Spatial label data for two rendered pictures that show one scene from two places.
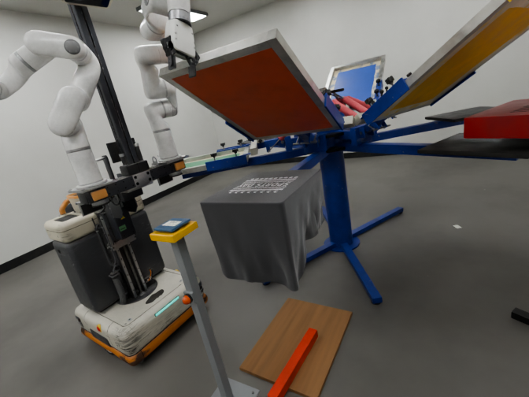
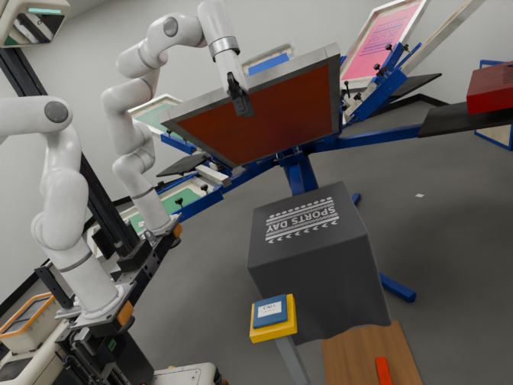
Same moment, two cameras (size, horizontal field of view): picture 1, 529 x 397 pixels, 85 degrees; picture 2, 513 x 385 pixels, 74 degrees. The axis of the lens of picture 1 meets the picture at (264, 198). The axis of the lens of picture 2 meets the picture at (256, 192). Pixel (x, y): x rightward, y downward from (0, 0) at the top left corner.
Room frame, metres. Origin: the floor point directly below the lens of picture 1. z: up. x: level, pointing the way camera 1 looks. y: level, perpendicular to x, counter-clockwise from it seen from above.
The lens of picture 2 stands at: (0.27, 0.57, 1.62)
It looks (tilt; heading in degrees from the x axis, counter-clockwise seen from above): 21 degrees down; 339
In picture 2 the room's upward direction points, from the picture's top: 22 degrees counter-clockwise
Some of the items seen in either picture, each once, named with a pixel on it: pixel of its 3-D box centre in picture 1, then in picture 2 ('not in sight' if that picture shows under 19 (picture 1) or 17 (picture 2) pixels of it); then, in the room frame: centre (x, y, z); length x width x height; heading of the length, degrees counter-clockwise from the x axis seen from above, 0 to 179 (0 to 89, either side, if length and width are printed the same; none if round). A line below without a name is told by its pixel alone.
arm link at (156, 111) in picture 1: (159, 116); (134, 173); (1.65, 0.47, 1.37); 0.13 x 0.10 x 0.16; 124
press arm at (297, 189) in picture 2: (301, 168); (297, 185); (1.82, -0.28, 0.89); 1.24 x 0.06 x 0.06; 147
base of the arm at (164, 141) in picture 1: (164, 145); (148, 210); (1.66, 0.49, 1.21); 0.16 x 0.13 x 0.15; 53
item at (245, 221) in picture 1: (248, 244); (321, 296); (1.21, 0.12, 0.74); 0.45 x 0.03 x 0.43; 57
